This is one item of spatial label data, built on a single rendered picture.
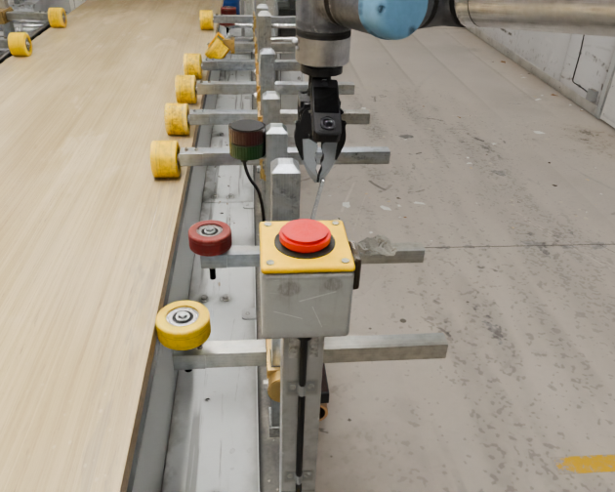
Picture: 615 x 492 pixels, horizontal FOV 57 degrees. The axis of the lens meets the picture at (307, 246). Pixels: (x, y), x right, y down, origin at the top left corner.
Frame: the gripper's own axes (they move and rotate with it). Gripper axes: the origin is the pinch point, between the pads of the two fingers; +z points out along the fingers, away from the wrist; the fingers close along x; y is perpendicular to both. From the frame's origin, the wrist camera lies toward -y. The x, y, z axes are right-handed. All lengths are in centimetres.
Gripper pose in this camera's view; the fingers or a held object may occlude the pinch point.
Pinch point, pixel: (317, 177)
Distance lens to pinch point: 105.1
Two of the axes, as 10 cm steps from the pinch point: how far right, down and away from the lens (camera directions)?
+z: -0.3, 8.5, 5.3
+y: -0.9, -5.3, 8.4
